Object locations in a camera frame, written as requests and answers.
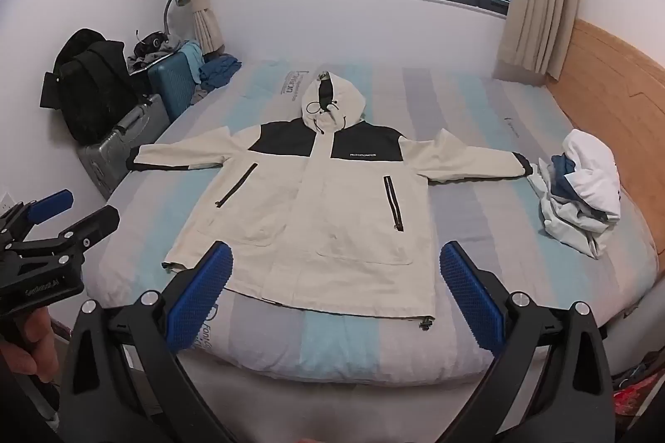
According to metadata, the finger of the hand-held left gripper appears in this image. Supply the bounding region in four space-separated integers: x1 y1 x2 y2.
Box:
10 205 121 267
0 188 74 244

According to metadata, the silver suitcase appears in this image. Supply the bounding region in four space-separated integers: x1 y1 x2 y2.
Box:
77 92 170 201

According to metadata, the pile of folded clothes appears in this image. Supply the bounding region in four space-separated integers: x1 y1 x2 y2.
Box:
526 129 623 260

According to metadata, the wooden headboard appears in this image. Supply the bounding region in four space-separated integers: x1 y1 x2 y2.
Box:
545 18 665 267

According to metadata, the light blue cloth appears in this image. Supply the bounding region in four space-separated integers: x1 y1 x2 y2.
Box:
179 40 204 85

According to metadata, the striped bed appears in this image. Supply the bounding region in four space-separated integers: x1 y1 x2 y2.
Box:
78 56 660 384

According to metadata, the cream and black hooded jacket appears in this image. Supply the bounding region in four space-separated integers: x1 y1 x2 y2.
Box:
126 70 534 332

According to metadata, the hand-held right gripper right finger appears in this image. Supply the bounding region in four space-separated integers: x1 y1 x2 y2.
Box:
439 240 614 443

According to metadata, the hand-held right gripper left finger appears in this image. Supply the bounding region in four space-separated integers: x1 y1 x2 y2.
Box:
61 240 250 443

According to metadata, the black backpack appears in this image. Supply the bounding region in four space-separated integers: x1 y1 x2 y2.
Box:
42 27 151 145

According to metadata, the teal suitcase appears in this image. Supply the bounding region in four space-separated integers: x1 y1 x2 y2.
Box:
147 48 201 124

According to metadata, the grey clothes pile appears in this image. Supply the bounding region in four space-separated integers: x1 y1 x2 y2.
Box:
127 32 185 75

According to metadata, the person's left hand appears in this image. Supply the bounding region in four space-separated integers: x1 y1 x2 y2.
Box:
0 303 60 377

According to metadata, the dark blue cloth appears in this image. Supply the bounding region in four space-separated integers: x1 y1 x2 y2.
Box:
199 54 243 91

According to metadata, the red patterned cloth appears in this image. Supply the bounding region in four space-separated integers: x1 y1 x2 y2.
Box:
610 349 665 423

